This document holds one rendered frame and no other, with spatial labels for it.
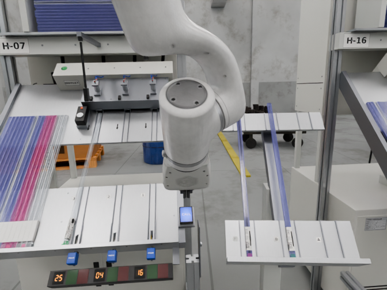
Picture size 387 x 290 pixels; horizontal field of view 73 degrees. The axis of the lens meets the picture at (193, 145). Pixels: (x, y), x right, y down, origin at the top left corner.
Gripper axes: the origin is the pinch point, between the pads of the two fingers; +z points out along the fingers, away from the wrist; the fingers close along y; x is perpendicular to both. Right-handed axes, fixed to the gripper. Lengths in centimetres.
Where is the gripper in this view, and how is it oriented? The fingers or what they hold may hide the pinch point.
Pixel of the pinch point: (186, 189)
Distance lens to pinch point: 64.7
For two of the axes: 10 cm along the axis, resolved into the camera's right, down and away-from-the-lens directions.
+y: 10.0, -0.4, 0.6
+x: -0.7, -8.1, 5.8
